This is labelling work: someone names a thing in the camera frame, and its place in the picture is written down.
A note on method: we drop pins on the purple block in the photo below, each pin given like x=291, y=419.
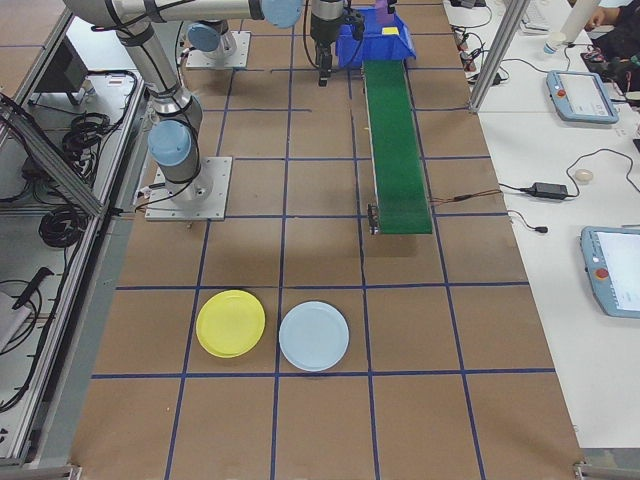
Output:
x=381, y=12

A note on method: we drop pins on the yellow block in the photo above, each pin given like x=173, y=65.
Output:
x=390, y=31

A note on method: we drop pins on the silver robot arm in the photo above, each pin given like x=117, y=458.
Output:
x=165, y=90
x=202, y=36

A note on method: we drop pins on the light blue plastic plate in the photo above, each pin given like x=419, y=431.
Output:
x=314, y=336

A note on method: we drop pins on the yellow plastic plate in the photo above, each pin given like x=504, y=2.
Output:
x=230, y=322

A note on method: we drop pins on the blue plastic storage bin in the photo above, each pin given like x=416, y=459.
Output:
x=375, y=50

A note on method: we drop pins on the small motor driver board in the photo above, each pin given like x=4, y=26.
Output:
x=468, y=62
x=462, y=37

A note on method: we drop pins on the green conveyor belt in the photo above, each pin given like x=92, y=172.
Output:
x=397, y=150

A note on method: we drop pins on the black plug adapter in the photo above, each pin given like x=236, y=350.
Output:
x=495, y=78

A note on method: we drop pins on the white keyboard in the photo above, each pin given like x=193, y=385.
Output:
x=537, y=17

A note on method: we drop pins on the white paper cup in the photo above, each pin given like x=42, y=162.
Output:
x=552, y=44

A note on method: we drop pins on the blue grey teach pendant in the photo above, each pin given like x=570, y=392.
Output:
x=582, y=95
x=617, y=272

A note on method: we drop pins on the black electronics board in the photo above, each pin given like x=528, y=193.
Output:
x=597, y=56

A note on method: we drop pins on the person in dark clothes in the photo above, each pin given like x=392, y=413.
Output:
x=617, y=35

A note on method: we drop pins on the black power adapter brick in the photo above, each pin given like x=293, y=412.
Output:
x=549, y=190

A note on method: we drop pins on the black control box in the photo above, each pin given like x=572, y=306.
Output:
x=70, y=65

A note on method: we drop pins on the small white egg-shaped object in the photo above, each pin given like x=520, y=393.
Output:
x=583, y=174

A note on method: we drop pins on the white cloth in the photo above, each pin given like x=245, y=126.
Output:
x=10, y=320

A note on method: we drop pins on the aluminium corner bar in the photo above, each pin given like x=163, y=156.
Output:
x=605, y=467
x=40, y=471

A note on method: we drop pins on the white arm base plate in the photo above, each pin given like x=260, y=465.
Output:
x=240, y=55
x=220, y=200

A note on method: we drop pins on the aluminium profile post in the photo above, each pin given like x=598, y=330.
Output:
x=495, y=55

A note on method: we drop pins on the V-shaped metal bar frame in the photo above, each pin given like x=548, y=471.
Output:
x=60, y=170

